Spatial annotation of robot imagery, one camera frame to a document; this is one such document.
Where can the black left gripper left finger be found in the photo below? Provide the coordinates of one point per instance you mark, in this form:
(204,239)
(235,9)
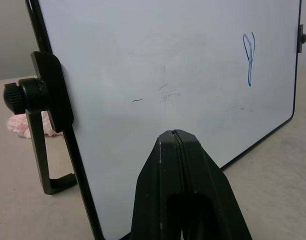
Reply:
(155,185)

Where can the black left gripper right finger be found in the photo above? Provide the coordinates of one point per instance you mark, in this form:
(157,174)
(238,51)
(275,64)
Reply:
(208,190)

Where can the pink fluffy cloth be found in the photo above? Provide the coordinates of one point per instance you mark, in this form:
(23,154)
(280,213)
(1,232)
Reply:
(20,126)

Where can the white board with black frame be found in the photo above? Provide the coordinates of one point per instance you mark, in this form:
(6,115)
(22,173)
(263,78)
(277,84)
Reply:
(168,75)

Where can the black board stand bracket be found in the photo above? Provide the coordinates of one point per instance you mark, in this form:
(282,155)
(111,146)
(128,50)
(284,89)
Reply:
(46,120)

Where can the black right knob bracket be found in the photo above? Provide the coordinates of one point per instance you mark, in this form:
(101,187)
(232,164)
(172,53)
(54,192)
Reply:
(302,38)

